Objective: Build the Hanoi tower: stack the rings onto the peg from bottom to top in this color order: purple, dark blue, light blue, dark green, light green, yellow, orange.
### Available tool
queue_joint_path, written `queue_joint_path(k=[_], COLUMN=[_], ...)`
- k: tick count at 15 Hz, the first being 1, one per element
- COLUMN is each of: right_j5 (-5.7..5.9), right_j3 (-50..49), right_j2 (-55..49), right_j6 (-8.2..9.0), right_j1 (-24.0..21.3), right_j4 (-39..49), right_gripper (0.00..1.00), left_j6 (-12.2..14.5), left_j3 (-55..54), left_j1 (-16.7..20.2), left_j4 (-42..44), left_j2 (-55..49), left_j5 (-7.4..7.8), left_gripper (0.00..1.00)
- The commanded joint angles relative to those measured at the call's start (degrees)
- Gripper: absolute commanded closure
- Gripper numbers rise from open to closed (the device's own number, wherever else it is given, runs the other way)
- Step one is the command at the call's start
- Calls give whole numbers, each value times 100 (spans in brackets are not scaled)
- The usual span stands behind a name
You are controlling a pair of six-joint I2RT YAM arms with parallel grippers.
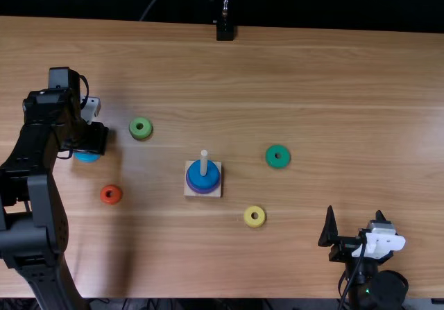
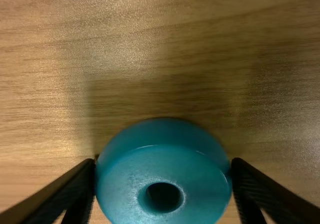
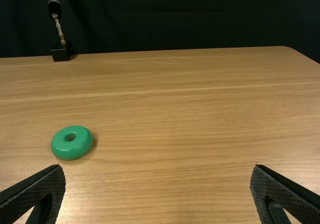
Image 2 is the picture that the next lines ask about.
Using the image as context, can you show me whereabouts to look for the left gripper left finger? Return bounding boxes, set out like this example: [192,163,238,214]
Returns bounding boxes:
[0,158,98,224]

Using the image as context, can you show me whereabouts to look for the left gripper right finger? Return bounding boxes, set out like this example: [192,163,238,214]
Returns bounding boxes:
[229,157,320,224]

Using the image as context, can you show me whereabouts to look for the light blue ring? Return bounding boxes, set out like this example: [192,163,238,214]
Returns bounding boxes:
[94,117,233,224]

